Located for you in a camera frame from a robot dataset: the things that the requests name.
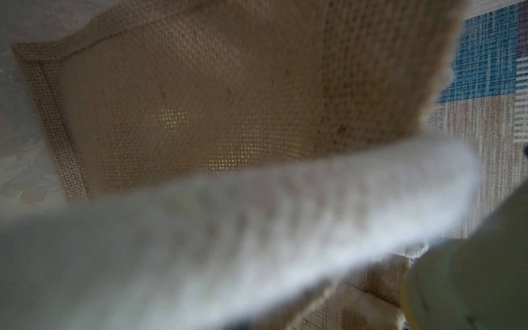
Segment light green flashlight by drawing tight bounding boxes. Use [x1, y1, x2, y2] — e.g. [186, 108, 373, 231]
[400, 183, 527, 329]

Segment burlap tote bag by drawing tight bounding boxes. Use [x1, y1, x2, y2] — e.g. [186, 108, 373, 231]
[1, 1, 480, 329]

